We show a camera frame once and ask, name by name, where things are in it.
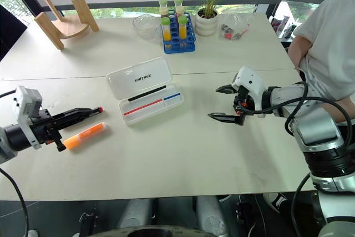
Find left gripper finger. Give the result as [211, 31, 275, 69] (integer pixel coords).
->
[52, 108, 97, 123]
[54, 113, 95, 132]

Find white sneaker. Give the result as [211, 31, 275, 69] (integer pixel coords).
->
[262, 192, 290, 215]

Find blue test tube rack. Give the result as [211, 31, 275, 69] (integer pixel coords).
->
[161, 12, 196, 54]

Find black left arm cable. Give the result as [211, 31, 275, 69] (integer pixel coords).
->
[0, 89, 29, 237]

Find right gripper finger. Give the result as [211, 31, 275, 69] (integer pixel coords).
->
[207, 112, 245, 127]
[215, 83, 237, 95]

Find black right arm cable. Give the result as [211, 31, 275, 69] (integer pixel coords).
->
[240, 81, 352, 237]

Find curved wooden stand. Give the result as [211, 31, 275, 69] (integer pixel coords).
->
[33, 0, 100, 51]

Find clear glass bowl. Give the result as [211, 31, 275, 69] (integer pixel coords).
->
[132, 13, 163, 41]

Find clear plastic pencil case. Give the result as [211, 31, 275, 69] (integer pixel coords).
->
[106, 57, 185, 126]

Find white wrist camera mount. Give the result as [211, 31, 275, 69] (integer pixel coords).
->
[12, 85, 44, 149]
[231, 66, 268, 112]

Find black flat panel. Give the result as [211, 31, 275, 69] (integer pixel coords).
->
[0, 3, 29, 63]

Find small colourful packages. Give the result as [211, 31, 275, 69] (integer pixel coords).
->
[270, 16, 298, 39]

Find person in white shirt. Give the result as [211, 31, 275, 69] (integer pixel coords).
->
[293, 0, 355, 124]

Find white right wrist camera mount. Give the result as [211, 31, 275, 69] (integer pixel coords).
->
[231, 66, 268, 112]

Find green-capped tube with pink filling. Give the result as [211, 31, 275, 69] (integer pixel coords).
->
[174, 0, 184, 17]

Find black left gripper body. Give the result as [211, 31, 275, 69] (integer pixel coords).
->
[29, 109, 67, 153]

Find green-capped tube with orange liquid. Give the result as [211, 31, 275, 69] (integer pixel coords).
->
[161, 17, 171, 42]
[177, 15, 189, 41]

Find orange highlighter pen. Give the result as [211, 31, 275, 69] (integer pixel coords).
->
[63, 122, 109, 150]

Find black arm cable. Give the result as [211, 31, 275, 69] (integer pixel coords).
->
[0, 89, 29, 237]
[240, 81, 352, 237]

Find clear plastic bag with parts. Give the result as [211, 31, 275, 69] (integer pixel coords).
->
[217, 13, 255, 43]

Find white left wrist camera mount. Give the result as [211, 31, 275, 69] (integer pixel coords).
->
[12, 85, 44, 149]

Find green-capped tube with brown filling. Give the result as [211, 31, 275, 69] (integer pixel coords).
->
[159, 0, 169, 18]

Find white ribbed plant pot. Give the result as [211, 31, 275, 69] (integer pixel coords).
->
[194, 7, 219, 37]

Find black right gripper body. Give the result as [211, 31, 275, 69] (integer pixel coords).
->
[232, 84, 255, 125]

